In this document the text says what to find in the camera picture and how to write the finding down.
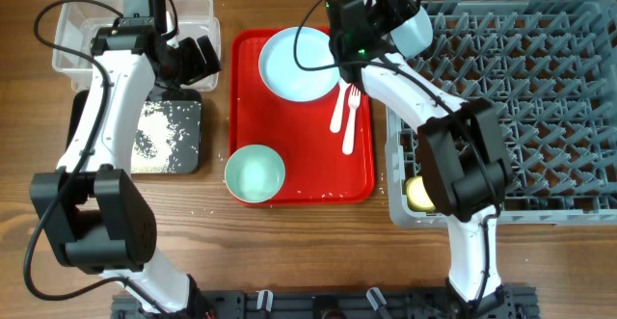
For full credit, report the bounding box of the red plastic tray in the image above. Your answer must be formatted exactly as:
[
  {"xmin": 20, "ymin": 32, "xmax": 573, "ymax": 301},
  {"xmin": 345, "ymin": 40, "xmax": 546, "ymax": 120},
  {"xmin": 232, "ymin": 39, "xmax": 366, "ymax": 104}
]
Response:
[{"xmin": 228, "ymin": 28, "xmax": 375, "ymax": 206}]

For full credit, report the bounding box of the clear plastic bin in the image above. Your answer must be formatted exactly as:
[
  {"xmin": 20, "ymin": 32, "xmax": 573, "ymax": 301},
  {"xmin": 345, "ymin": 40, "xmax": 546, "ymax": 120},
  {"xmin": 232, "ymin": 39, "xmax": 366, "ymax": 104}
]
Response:
[{"xmin": 52, "ymin": 0, "xmax": 222, "ymax": 92}]

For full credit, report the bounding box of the pink plastic fork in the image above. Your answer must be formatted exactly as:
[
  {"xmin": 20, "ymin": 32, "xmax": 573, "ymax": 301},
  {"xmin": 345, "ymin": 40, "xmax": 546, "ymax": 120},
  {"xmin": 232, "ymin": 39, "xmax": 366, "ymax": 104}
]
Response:
[{"xmin": 342, "ymin": 86, "xmax": 362, "ymax": 155}]

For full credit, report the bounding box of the black plastic bin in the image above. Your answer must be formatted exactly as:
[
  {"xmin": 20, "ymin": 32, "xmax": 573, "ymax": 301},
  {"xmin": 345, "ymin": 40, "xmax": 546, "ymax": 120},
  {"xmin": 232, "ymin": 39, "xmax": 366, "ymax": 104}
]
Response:
[{"xmin": 65, "ymin": 88, "xmax": 203, "ymax": 176}]

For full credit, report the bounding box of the white plastic spoon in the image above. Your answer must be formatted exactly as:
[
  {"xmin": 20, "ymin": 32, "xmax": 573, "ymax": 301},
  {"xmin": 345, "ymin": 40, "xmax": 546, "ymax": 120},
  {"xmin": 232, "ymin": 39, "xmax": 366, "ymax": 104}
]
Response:
[{"xmin": 330, "ymin": 78, "xmax": 350, "ymax": 133}]

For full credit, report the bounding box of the light blue bowl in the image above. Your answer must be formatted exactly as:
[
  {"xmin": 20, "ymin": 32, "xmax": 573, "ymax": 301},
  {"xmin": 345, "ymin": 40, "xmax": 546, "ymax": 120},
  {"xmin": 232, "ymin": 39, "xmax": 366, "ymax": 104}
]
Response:
[{"xmin": 389, "ymin": 7, "xmax": 433, "ymax": 59}]

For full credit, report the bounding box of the light blue plate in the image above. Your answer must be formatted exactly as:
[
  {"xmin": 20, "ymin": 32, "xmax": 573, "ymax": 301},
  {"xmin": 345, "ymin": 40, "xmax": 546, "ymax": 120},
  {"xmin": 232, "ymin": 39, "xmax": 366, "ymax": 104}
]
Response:
[{"xmin": 258, "ymin": 27, "xmax": 339, "ymax": 102}]

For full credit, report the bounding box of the grey dishwasher rack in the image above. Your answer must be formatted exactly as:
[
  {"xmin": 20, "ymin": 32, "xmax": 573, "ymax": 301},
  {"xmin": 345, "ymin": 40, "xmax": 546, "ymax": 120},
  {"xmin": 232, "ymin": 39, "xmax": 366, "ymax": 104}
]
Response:
[{"xmin": 411, "ymin": 0, "xmax": 616, "ymax": 226}]

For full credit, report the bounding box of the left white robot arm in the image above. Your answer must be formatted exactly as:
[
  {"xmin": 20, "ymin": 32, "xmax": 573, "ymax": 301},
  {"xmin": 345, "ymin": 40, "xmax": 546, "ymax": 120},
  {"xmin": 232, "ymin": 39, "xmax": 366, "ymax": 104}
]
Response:
[{"xmin": 30, "ymin": 0, "xmax": 222, "ymax": 318}]

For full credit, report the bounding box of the food scraps and rice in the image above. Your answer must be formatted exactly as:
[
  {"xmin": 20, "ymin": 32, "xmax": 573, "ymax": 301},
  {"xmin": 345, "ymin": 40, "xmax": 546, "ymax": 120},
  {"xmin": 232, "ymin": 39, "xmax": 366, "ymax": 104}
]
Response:
[{"xmin": 130, "ymin": 99, "xmax": 201, "ymax": 174}]

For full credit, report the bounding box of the yellow plastic cup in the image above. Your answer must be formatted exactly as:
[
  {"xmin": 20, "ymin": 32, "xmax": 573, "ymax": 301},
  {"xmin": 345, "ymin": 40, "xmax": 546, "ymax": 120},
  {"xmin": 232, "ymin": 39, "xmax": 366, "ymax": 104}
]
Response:
[{"xmin": 405, "ymin": 175, "xmax": 435, "ymax": 212}]

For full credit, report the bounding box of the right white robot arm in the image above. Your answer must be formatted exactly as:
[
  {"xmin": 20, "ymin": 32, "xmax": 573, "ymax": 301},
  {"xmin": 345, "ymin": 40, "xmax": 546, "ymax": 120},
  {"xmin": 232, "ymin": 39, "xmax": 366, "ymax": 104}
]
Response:
[{"xmin": 325, "ymin": 0, "xmax": 514, "ymax": 311}]

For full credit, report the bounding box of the mint green bowl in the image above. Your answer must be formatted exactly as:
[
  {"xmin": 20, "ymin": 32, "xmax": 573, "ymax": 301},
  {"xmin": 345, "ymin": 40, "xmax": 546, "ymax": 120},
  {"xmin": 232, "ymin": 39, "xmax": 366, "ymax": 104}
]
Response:
[{"xmin": 225, "ymin": 145, "xmax": 286, "ymax": 204}]

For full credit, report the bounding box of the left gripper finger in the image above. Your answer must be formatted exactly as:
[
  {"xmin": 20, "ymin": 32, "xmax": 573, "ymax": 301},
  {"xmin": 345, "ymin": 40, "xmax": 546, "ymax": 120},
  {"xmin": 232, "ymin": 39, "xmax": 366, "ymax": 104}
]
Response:
[
  {"xmin": 197, "ymin": 36, "xmax": 222, "ymax": 73},
  {"xmin": 169, "ymin": 71, "xmax": 209, "ymax": 87}
]

